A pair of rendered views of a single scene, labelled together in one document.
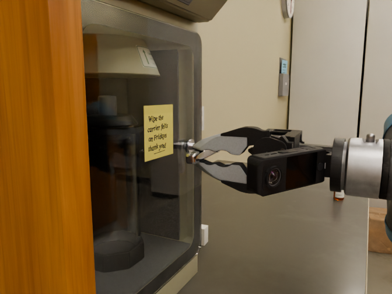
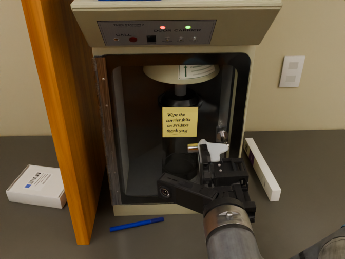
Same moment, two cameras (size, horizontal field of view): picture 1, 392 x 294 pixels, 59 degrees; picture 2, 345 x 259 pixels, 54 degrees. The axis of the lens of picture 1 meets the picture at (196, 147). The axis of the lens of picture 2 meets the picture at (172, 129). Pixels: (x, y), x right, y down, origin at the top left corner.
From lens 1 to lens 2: 62 cm
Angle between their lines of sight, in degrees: 61
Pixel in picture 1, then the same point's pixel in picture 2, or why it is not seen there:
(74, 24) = (55, 97)
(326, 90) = not seen: outside the picture
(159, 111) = (180, 110)
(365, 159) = (207, 224)
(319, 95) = not seen: outside the picture
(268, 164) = (161, 184)
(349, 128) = not seen: outside the picture
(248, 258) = (277, 233)
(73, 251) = (63, 169)
